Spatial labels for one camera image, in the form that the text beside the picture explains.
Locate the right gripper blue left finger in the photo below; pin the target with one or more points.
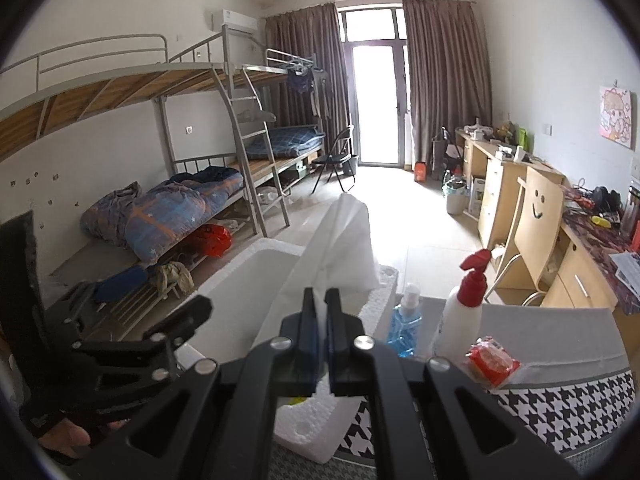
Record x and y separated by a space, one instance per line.
302 344

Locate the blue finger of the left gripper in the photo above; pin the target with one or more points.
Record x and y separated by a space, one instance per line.
120 285

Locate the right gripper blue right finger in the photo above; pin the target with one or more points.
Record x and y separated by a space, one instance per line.
347 377

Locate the white tissue paper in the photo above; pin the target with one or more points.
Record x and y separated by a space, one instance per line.
339 255

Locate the yellow foam net sleeve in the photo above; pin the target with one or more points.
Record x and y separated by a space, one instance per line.
292 401

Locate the person's left hand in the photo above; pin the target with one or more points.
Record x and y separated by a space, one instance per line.
66 439

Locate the white styrofoam box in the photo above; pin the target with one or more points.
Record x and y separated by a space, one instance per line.
242 294

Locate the blue spray bottle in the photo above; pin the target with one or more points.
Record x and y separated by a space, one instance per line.
405 323

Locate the blue plaid quilt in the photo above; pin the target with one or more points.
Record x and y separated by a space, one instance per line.
152 222

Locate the red plastic bag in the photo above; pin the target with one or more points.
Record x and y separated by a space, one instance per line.
212 240

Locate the white pump lotion bottle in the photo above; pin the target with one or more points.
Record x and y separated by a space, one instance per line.
459 323

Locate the red snack packet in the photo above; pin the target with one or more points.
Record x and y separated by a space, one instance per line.
490 363

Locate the white bucket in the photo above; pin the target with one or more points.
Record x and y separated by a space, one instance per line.
456 193

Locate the metal bunk bed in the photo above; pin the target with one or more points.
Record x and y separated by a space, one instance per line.
82 120

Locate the orange floor object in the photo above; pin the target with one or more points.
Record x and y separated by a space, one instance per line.
419 171

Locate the black folding chair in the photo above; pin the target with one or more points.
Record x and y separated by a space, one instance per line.
338 157

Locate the wooden smiley chair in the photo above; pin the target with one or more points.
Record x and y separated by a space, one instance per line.
533 234

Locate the wooden desk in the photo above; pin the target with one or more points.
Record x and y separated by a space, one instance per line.
581 274

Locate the white air conditioner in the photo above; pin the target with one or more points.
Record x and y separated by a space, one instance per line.
234 21

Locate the papers on desk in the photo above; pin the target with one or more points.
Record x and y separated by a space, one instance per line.
628 270

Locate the right brown curtain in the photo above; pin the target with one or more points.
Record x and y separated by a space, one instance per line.
449 73

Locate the brown curtain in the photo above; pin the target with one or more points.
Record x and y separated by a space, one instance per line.
449 73
317 95

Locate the left brown curtain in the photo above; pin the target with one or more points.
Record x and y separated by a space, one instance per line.
317 95

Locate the anime wall picture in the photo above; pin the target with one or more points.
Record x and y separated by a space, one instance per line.
616 115

